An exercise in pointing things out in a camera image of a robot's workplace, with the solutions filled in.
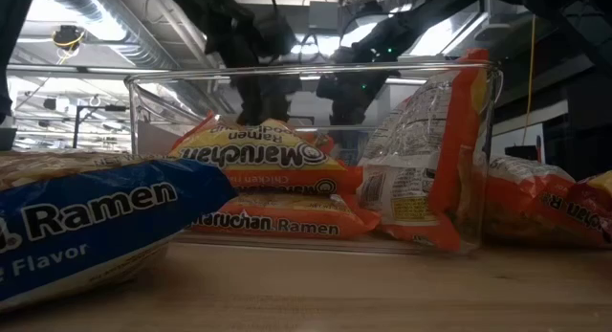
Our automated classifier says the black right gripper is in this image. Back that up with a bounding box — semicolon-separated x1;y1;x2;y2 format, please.
315;17;416;128

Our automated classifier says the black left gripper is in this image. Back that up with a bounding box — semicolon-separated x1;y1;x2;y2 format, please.
232;13;304;126

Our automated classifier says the orange Maruchan ramen pack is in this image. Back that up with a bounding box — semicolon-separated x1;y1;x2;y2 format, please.
188;191;383;241
356;48;492;254
167;112;365;195
482;154;612;250

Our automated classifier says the blue Maruchan ramen pack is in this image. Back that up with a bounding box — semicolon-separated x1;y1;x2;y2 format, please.
0;151;239;313

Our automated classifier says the clear plastic bin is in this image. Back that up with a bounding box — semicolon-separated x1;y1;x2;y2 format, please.
123;58;504;255

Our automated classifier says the black monitor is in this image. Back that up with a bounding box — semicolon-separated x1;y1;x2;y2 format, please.
0;125;18;154

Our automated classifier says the yellow power cable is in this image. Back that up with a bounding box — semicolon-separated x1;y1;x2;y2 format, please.
522;13;537;146

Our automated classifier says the black background camera stand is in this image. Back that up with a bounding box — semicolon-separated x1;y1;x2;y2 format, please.
70;103;129;152

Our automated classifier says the black hanging cable reel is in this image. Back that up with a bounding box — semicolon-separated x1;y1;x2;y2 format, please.
51;24;86;52

